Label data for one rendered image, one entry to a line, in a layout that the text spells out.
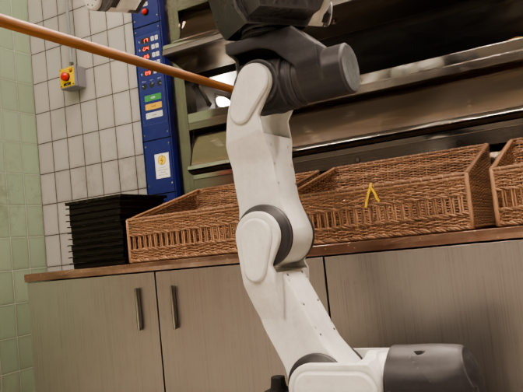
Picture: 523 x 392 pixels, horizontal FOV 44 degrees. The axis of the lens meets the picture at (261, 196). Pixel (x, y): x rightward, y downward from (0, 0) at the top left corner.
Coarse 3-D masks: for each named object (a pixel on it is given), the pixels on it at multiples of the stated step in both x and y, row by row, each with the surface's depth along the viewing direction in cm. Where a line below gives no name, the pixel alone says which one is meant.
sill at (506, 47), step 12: (480, 48) 213; (492, 48) 211; (504, 48) 209; (516, 48) 208; (432, 60) 221; (444, 60) 219; (456, 60) 217; (468, 60) 215; (372, 72) 231; (384, 72) 229; (396, 72) 227; (408, 72) 225; (360, 84) 233; (216, 108) 263; (228, 108) 260; (192, 120) 269
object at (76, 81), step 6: (72, 66) 293; (78, 66) 295; (60, 72) 297; (66, 72) 295; (72, 72) 293; (78, 72) 295; (84, 72) 298; (60, 78) 297; (72, 78) 293; (78, 78) 294; (84, 78) 298; (60, 84) 297; (66, 84) 295; (72, 84) 293; (78, 84) 294; (84, 84) 297; (66, 90) 299; (72, 90) 300
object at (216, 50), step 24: (336, 0) 223; (360, 0) 220; (384, 0) 220; (408, 0) 219; (432, 0) 219; (456, 0) 219; (336, 24) 235; (360, 24) 235; (168, 48) 258; (192, 48) 253; (216, 48) 253; (192, 72) 273
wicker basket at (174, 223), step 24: (192, 192) 258; (216, 192) 257; (144, 216) 216; (168, 216) 212; (192, 216) 208; (216, 216) 203; (144, 240) 217; (168, 240) 239; (192, 240) 253; (216, 240) 203
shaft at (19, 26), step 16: (0, 16) 149; (32, 32) 158; (48, 32) 162; (80, 48) 173; (96, 48) 177; (112, 48) 183; (144, 64) 195; (160, 64) 202; (192, 80) 218; (208, 80) 225
